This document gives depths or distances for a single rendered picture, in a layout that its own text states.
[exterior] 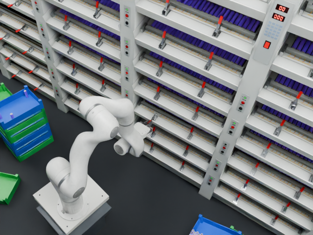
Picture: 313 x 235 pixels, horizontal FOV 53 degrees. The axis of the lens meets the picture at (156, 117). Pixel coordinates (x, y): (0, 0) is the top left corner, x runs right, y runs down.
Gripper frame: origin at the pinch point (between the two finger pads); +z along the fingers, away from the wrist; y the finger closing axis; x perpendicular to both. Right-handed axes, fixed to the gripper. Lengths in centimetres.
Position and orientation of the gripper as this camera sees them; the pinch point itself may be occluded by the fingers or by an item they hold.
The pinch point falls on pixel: (148, 123)
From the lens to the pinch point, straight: 202.7
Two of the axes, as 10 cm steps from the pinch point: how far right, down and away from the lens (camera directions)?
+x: 1.9, -7.6, -6.2
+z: 5.1, -4.6, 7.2
